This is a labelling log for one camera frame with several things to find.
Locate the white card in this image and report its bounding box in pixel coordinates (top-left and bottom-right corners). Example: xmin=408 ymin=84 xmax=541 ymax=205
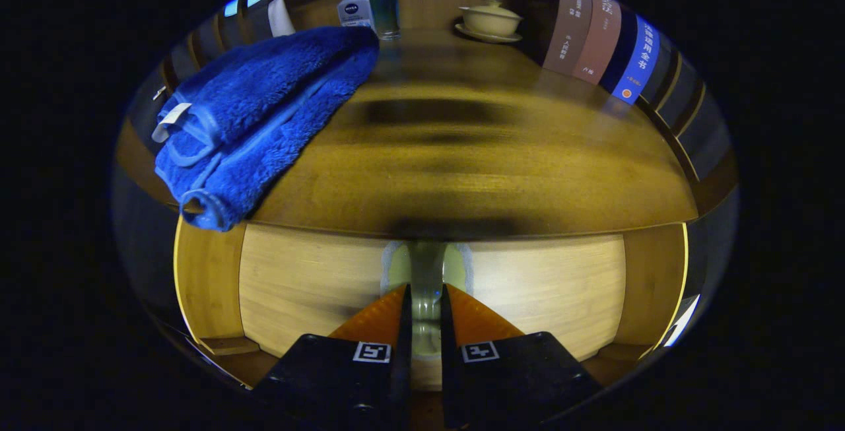
xmin=267 ymin=0 xmax=296 ymax=38

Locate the reddish brown book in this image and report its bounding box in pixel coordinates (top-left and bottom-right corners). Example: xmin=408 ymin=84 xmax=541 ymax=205
xmin=573 ymin=0 xmax=623 ymax=85

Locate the white lotion bottle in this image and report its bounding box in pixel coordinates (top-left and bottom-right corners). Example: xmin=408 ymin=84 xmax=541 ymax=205
xmin=337 ymin=0 xmax=376 ymax=30

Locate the blue book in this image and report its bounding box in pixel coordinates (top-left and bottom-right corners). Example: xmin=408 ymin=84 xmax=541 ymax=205
xmin=599 ymin=5 xmax=661 ymax=105

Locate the wooden countertop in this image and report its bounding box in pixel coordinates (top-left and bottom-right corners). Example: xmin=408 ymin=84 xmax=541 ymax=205
xmin=116 ymin=28 xmax=700 ymax=237

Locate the wooden cabinet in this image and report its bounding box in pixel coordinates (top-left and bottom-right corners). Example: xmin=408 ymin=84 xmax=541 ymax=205
xmin=116 ymin=0 xmax=739 ymax=240

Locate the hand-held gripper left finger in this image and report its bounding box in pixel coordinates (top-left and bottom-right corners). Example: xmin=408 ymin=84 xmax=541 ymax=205
xmin=251 ymin=284 xmax=413 ymax=428

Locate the dark brown book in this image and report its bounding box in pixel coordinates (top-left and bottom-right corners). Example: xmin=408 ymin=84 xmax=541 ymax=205
xmin=543 ymin=0 xmax=593 ymax=77

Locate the wooden drawer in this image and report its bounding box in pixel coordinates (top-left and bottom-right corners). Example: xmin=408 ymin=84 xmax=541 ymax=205
xmin=173 ymin=216 xmax=691 ymax=392

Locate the blue towel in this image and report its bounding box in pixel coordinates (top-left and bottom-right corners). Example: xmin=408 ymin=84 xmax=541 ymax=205
xmin=152 ymin=25 xmax=380 ymax=232

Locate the beige lidded tea cup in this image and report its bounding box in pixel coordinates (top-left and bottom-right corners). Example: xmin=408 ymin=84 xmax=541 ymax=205
xmin=454 ymin=0 xmax=524 ymax=44

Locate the teal glass bottle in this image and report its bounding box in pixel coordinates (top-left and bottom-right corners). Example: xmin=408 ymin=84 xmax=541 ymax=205
xmin=365 ymin=0 xmax=401 ymax=40

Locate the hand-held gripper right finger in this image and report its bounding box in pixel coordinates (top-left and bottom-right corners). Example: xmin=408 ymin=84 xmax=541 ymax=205
xmin=439 ymin=284 xmax=603 ymax=428

